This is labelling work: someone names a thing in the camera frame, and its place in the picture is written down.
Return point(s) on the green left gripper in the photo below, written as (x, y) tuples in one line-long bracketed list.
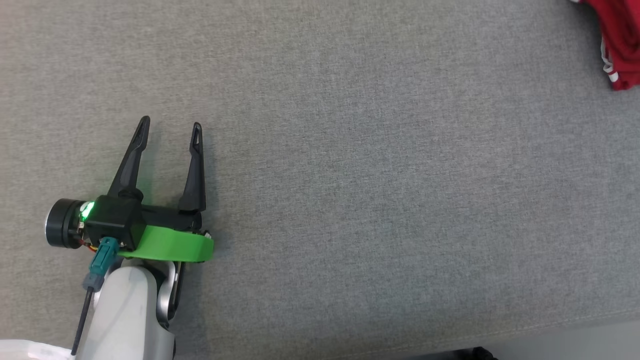
[(170, 245)]

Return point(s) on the red jersey shirt number 23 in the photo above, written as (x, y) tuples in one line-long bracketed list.
[(622, 45)]

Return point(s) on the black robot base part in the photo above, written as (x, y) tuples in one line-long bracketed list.
[(477, 354)]

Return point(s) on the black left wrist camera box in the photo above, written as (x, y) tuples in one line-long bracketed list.
[(115, 220)]

